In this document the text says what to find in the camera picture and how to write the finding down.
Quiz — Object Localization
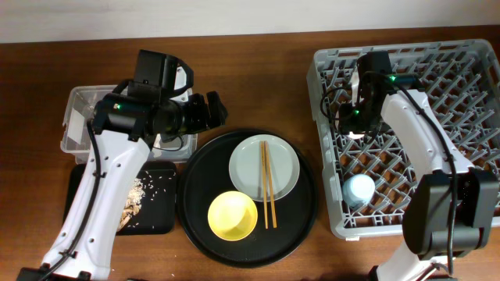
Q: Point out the pink cup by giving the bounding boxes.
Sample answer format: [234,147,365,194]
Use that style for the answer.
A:
[343,131,365,140]

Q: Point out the blue cup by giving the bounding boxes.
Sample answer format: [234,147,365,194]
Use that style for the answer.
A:
[342,174,375,208]

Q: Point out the wooden chopstick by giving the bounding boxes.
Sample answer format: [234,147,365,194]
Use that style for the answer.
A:
[260,141,269,229]
[264,140,277,229]

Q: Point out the white round plate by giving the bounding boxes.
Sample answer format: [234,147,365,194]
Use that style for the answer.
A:
[229,134,300,202]

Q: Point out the food scraps with rice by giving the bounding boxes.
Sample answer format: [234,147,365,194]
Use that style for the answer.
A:
[116,171,177,231]

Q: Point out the yellow bowl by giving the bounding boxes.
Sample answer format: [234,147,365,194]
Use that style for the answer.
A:
[207,191,258,241]

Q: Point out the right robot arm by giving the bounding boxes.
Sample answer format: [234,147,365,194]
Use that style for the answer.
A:
[336,51,499,280]

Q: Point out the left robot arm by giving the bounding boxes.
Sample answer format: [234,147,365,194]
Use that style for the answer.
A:
[17,50,228,280]

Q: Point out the clear plastic waste bin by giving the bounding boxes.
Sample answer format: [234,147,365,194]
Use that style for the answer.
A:
[60,85,198,164]

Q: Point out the grey dishwasher rack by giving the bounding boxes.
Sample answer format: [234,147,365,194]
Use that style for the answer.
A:
[306,39,499,240]

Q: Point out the white label on bin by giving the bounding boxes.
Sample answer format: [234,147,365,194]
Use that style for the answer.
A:
[67,108,85,144]

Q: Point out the black rectangular tray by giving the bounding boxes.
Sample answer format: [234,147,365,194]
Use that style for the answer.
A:
[62,159,179,237]

